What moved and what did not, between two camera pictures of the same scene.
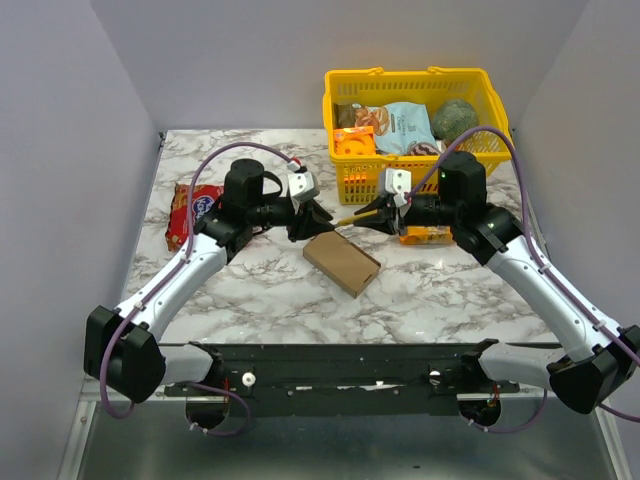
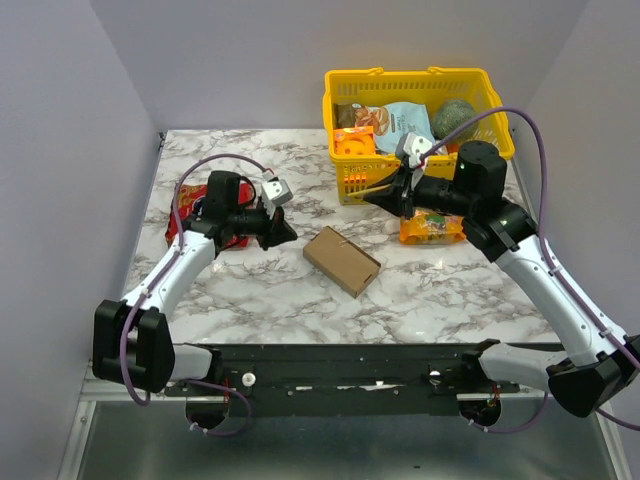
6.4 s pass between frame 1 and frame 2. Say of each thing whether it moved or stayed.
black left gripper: moved
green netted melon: stayed
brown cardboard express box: stayed
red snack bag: stayed
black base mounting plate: stayed
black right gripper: moved
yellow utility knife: moved
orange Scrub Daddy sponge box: stayed
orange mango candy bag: stayed
